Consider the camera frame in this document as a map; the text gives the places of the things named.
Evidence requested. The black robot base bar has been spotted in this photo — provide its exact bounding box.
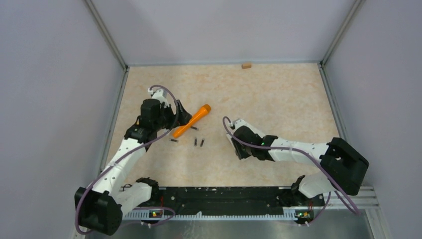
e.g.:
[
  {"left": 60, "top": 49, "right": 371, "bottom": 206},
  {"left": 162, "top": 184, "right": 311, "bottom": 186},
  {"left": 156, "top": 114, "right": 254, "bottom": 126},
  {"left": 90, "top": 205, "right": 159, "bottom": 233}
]
[{"left": 140, "top": 187, "right": 325, "bottom": 216}]

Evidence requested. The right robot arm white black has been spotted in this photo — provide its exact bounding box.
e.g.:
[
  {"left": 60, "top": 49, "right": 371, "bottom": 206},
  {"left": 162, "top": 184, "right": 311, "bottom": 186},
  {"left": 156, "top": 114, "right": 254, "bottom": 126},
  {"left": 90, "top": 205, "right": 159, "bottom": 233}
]
[{"left": 226, "top": 124, "right": 369, "bottom": 205}]

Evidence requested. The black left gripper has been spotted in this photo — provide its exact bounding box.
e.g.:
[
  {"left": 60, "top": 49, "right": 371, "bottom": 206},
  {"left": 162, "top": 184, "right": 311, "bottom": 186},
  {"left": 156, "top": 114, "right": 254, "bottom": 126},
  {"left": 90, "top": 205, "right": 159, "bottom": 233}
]
[{"left": 154, "top": 99, "right": 192, "bottom": 130}]

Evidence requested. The purple cable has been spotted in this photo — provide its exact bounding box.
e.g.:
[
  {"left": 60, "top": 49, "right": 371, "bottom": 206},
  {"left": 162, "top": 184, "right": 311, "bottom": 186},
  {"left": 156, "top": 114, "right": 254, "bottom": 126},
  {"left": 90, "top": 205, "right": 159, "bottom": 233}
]
[
  {"left": 222, "top": 116, "right": 362, "bottom": 217},
  {"left": 75, "top": 85, "right": 180, "bottom": 236}
]

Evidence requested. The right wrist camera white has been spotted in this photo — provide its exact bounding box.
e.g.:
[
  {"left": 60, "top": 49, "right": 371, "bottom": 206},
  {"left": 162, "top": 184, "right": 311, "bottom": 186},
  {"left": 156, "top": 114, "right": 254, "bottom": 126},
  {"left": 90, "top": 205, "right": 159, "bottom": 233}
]
[{"left": 228, "top": 119, "right": 266, "bottom": 143}]

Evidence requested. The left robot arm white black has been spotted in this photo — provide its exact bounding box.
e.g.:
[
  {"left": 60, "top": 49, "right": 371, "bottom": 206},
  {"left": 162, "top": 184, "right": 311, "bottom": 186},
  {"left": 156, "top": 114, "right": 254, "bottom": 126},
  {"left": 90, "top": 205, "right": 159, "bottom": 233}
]
[{"left": 75, "top": 99, "right": 192, "bottom": 236}]

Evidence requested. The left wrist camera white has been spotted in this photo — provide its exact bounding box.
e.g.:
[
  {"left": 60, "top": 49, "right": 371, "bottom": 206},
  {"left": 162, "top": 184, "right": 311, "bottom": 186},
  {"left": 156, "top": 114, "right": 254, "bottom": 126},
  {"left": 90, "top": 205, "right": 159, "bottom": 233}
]
[{"left": 148, "top": 87, "right": 170, "bottom": 108}]

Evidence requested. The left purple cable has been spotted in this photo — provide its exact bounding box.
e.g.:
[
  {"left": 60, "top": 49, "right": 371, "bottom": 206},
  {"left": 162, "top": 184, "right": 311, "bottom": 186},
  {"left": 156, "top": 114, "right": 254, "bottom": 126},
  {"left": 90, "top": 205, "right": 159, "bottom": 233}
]
[{"left": 75, "top": 85, "right": 180, "bottom": 236}]

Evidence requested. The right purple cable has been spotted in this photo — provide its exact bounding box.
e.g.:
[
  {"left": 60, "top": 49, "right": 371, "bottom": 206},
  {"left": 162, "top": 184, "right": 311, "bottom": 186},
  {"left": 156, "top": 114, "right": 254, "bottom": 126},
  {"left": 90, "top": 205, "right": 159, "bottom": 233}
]
[{"left": 222, "top": 116, "right": 362, "bottom": 217}]

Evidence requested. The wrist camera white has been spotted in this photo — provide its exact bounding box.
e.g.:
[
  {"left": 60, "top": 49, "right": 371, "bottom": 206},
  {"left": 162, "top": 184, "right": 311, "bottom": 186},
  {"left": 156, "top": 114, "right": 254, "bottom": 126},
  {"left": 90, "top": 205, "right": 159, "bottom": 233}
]
[
  {"left": 148, "top": 87, "right": 170, "bottom": 108},
  {"left": 228, "top": 119, "right": 266, "bottom": 143}
]

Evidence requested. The small brown wooden block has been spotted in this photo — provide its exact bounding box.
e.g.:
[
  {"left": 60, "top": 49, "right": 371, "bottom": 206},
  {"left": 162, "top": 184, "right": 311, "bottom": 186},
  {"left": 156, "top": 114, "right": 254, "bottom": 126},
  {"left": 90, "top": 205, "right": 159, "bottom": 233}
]
[{"left": 241, "top": 62, "right": 252, "bottom": 69}]

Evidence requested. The white slotted cable duct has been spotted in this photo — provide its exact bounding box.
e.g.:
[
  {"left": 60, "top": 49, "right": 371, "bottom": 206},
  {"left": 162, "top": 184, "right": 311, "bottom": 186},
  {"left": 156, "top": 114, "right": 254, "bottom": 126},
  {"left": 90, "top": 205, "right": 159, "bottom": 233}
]
[{"left": 123, "top": 208, "right": 312, "bottom": 221}]

